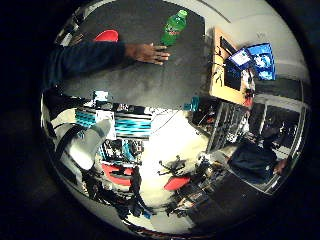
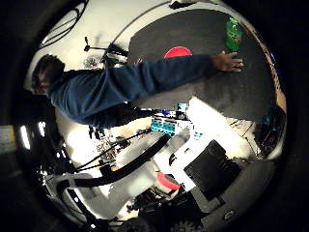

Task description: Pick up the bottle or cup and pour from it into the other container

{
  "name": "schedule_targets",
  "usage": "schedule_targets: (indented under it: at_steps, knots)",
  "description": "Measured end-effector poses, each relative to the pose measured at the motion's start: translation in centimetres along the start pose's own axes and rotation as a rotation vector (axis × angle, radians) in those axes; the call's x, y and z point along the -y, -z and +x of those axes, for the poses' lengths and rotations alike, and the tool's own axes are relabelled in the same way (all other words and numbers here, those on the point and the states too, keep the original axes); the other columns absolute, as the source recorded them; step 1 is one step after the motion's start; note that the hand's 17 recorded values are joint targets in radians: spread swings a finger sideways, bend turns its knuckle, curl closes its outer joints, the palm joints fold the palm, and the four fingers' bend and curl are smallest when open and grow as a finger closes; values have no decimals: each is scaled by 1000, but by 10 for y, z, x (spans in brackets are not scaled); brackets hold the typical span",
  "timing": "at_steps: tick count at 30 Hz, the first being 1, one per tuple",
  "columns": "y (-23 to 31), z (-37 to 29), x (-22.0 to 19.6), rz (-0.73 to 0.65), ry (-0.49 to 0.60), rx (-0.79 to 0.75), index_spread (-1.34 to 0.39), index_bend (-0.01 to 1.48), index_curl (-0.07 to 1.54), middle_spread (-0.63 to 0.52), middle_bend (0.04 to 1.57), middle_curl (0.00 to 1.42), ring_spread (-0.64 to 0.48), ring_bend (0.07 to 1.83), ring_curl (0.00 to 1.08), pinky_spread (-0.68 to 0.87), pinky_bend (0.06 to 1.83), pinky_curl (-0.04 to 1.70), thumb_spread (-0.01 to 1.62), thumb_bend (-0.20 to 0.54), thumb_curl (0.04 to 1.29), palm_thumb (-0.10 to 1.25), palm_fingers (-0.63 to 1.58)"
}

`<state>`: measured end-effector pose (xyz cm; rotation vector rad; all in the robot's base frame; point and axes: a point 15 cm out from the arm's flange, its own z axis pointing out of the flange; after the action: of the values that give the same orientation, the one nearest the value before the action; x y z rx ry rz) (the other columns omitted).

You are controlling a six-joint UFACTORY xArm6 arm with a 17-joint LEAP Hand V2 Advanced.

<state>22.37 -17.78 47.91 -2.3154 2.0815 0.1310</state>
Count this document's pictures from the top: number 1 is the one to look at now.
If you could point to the laptop with blue screen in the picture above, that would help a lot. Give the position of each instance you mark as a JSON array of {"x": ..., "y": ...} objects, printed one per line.
[{"x": 240, "y": 58}]

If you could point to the metal shelf rack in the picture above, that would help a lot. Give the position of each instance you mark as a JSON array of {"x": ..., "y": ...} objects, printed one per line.
[{"x": 226, "y": 125}]

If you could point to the computer monitor with blue screen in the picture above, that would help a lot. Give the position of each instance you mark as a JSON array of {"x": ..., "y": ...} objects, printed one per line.
[{"x": 265, "y": 61}]

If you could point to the wooden desk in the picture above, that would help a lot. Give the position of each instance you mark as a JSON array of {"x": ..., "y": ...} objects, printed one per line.
[{"x": 218, "y": 85}]

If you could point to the red office chair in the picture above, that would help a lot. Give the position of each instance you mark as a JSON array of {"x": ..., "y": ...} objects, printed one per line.
[
  {"x": 115, "y": 175},
  {"x": 176, "y": 183}
]

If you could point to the green plastic soda bottle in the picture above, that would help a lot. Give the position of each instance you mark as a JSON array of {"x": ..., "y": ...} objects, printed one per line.
[{"x": 172, "y": 28}]

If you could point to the seated person in dark clothes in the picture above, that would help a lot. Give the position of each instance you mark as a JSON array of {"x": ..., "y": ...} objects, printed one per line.
[{"x": 255, "y": 161}]

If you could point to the teal and black striped box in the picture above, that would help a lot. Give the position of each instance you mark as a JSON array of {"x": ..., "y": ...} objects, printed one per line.
[{"x": 128, "y": 125}]

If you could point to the red cup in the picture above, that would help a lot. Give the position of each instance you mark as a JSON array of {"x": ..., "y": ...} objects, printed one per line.
[{"x": 107, "y": 35}]

